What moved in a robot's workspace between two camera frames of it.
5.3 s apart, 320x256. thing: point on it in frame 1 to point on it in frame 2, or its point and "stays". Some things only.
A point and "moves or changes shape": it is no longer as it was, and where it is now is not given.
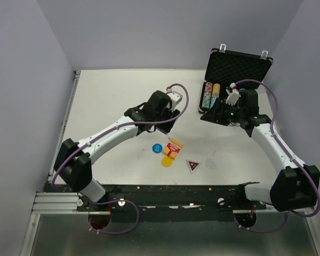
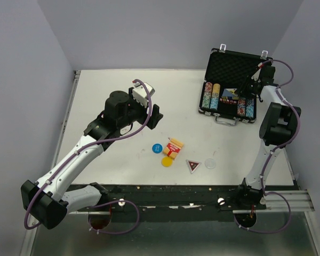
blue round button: (157, 148) stays
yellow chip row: (216, 89) stays
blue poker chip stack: (212, 102) stays
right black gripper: (211, 114) to (242, 89)
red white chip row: (207, 95) stays
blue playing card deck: (165, 128) moves or changes shape
